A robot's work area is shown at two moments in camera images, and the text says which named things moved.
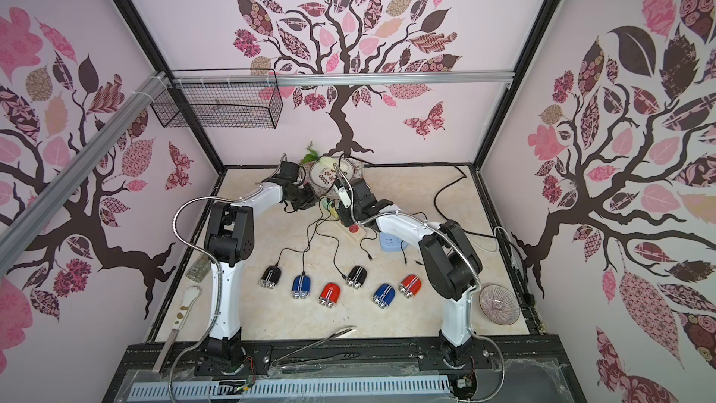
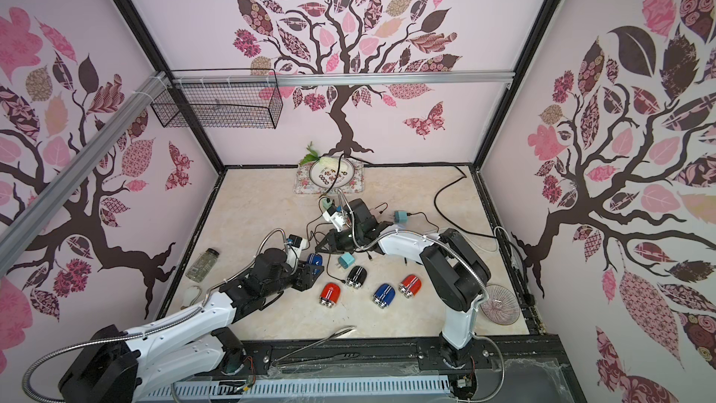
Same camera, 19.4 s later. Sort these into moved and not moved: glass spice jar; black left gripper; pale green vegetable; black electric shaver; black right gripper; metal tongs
Moved: black right gripper; black left gripper
Not moved: pale green vegetable; black electric shaver; glass spice jar; metal tongs
